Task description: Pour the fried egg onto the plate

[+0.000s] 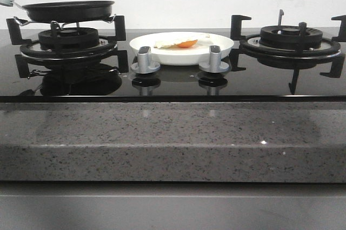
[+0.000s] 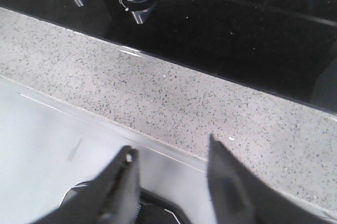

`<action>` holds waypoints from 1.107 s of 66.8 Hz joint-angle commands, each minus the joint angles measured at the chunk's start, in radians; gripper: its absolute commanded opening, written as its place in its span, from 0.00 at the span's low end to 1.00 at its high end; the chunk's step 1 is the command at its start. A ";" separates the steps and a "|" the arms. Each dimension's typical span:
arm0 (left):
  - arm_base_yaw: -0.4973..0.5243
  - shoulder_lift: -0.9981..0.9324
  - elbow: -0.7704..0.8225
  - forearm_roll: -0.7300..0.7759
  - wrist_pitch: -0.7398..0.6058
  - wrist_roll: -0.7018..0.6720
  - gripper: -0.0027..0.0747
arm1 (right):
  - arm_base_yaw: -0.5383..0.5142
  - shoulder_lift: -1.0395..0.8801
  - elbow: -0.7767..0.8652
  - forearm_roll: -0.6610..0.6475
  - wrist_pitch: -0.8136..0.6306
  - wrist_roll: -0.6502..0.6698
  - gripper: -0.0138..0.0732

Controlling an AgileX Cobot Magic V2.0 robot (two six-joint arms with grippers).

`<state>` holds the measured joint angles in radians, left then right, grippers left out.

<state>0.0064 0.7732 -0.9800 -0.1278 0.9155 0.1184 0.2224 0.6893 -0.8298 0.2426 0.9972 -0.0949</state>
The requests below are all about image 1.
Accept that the white round plate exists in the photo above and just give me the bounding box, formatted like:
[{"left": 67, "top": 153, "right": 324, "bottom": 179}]
[{"left": 130, "top": 31, "right": 234, "bottom": 66}]

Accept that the fried egg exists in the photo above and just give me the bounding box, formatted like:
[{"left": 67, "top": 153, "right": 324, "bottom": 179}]
[{"left": 154, "top": 33, "right": 210, "bottom": 49}]

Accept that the black frying pan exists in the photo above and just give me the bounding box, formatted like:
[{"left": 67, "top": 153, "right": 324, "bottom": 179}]
[{"left": 17, "top": 1, "right": 115, "bottom": 23}]

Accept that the left silver stove knob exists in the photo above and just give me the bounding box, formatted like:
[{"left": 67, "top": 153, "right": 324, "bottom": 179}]
[{"left": 131, "top": 46, "right": 161, "bottom": 74}]

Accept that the silver stove knob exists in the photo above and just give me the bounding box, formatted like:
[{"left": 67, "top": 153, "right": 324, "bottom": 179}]
[
  {"left": 198, "top": 45, "right": 229, "bottom": 73},
  {"left": 131, "top": 46, "right": 161, "bottom": 74}
]

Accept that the right silver stove knob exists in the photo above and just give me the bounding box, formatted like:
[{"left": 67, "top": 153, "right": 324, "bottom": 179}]
[{"left": 198, "top": 45, "right": 229, "bottom": 73}]

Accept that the left black pan support grate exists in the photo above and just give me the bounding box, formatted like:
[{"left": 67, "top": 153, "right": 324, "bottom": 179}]
[{"left": 6, "top": 15, "right": 129, "bottom": 78}]

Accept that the black pan support grate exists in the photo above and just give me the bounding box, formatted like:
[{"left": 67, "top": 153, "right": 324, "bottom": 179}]
[
  {"left": 6, "top": 15, "right": 129, "bottom": 78},
  {"left": 229, "top": 10, "right": 345, "bottom": 96}
]

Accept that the left black gas burner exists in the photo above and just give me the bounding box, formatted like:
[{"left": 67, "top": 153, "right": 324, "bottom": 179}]
[{"left": 38, "top": 28, "right": 99, "bottom": 51}]

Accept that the black gas burner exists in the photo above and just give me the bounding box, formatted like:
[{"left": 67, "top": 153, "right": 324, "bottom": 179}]
[
  {"left": 38, "top": 28, "right": 99, "bottom": 51},
  {"left": 259, "top": 25, "right": 323, "bottom": 49}
]

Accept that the right black gas burner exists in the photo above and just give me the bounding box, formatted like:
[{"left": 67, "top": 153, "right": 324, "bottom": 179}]
[{"left": 259, "top": 25, "right": 323, "bottom": 49}]

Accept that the right black pan support grate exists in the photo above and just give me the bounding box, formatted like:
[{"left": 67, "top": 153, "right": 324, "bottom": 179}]
[{"left": 229, "top": 10, "right": 345, "bottom": 96}]

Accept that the grey cabinet drawer front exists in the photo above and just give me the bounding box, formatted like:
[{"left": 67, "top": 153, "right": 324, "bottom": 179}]
[{"left": 1, "top": 182, "right": 345, "bottom": 229}]

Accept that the black glass cooktop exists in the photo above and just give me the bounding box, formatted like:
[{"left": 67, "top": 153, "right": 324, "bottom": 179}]
[{"left": 1, "top": 29, "right": 345, "bottom": 103}]

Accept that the wire pan support ring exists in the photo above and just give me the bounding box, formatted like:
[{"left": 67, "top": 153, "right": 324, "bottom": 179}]
[{"left": 13, "top": 13, "right": 117, "bottom": 29}]

